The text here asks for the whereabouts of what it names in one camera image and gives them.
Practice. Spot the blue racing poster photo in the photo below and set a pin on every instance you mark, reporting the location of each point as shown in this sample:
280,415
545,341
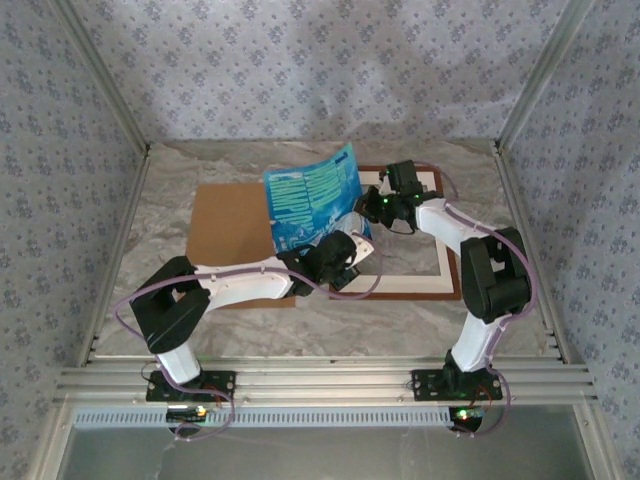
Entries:
310,200

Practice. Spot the brown wooden picture frame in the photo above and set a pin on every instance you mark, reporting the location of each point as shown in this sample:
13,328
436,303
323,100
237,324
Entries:
400,296

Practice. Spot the brown fibreboard backing board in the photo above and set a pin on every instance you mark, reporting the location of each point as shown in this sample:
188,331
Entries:
225,225

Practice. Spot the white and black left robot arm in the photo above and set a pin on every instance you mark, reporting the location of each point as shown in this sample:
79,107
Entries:
240,285

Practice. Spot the grey metal panel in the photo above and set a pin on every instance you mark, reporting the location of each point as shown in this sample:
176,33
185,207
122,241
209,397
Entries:
325,455

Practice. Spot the small controller circuit board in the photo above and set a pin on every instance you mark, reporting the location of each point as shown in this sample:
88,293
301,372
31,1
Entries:
465,417
187,414

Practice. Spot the aluminium side rail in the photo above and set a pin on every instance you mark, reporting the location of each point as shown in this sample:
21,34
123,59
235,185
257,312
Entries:
506,175
119,250

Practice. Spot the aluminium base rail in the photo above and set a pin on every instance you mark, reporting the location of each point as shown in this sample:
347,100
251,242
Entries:
325,385

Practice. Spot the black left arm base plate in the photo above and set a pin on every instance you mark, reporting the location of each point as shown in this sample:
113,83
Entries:
220,385

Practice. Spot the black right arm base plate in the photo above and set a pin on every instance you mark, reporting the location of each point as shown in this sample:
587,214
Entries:
425,385

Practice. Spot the aluminium corner post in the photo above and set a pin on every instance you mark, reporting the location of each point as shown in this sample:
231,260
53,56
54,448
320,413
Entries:
542,70
102,70

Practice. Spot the aluminium frame leg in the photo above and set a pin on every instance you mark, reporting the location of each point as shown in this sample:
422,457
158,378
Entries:
52,440
597,440

